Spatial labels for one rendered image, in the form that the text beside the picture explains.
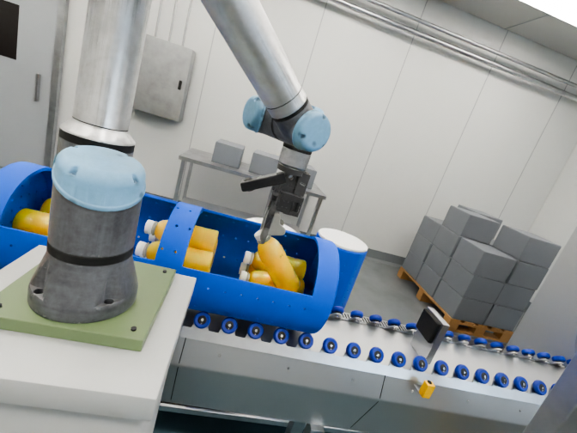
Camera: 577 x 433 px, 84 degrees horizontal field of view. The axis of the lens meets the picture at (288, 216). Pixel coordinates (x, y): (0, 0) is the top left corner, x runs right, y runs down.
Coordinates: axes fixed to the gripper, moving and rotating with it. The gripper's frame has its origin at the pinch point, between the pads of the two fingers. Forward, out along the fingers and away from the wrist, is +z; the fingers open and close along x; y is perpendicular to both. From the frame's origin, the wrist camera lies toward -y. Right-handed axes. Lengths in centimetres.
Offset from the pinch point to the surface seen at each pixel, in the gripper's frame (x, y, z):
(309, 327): -7.2, 19.7, 19.9
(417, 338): 8, 64, 25
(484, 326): 188, 280, 107
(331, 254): -0.4, 20.3, 0.1
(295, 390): -8.4, 22.4, 40.8
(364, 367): -6, 41, 30
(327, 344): -5.6, 27.4, 25.3
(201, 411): 37, 3, 109
